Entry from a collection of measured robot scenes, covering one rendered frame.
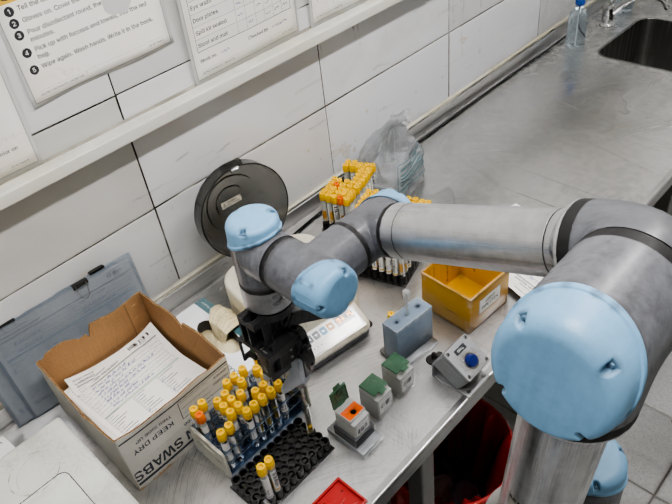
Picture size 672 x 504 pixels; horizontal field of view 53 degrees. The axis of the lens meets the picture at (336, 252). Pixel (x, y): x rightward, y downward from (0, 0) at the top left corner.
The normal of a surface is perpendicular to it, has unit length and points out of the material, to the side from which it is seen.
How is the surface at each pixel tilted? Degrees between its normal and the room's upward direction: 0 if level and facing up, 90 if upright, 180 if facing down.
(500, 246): 71
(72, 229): 90
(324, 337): 25
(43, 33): 90
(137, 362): 1
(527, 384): 82
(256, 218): 0
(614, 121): 0
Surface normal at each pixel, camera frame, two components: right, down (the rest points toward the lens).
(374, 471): -0.11, -0.76
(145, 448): 0.73, 0.34
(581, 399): -0.70, 0.41
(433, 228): -0.74, -0.22
